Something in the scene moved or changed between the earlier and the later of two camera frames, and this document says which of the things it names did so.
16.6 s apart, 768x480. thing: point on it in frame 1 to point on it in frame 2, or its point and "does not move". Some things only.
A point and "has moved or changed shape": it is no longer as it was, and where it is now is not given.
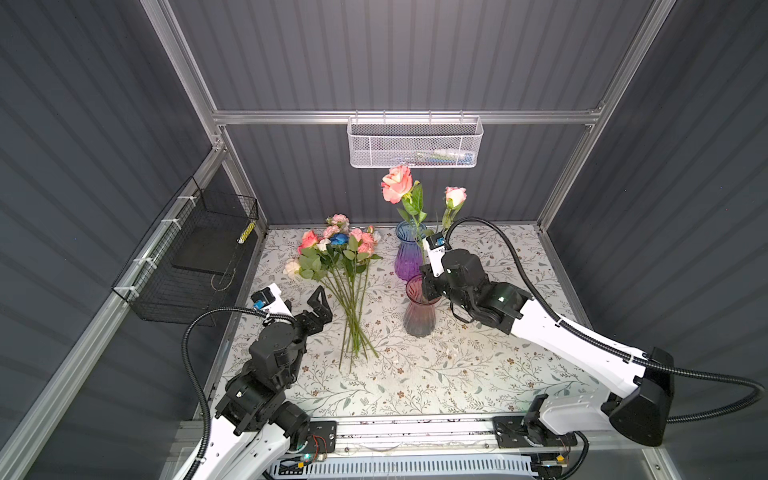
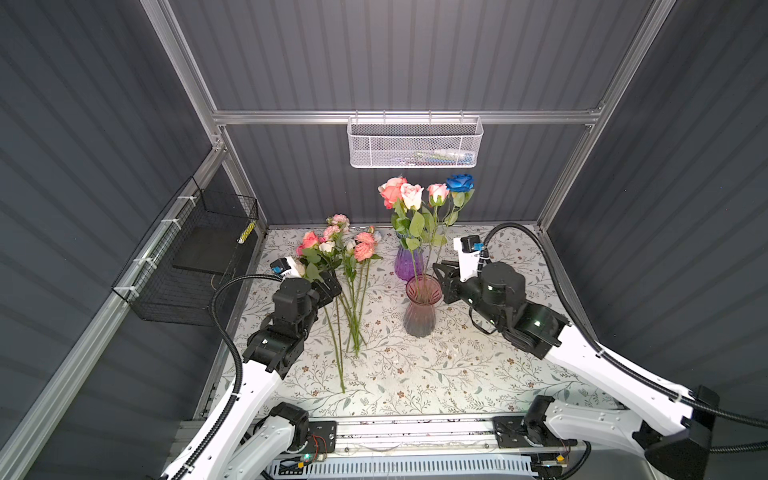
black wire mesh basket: x=185 y=267 does not move
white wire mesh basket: x=414 y=141 does not move
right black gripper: x=427 y=278 to x=450 y=281
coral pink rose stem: x=399 y=187 has moved or changed shape
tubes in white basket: x=440 y=156 does not move
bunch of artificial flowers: x=341 y=257 does not move
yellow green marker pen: x=246 y=232 does not move
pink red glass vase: x=420 y=313 does not move
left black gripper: x=315 y=325 to x=329 y=283
